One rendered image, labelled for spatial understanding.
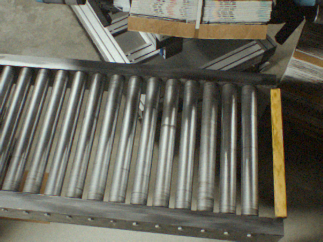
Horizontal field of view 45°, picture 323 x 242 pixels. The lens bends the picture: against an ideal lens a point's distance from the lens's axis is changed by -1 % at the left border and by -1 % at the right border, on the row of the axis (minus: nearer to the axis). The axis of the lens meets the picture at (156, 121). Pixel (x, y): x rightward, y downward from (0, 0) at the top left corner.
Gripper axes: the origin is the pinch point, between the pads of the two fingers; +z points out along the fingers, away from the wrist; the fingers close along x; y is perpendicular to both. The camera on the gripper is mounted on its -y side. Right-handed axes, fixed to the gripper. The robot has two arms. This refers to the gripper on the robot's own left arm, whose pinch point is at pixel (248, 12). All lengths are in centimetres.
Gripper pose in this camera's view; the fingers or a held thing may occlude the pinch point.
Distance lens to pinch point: 133.3
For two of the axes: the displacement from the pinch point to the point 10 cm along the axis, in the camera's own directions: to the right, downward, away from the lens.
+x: -1.0, 6.4, -7.6
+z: -9.9, -0.8, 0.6
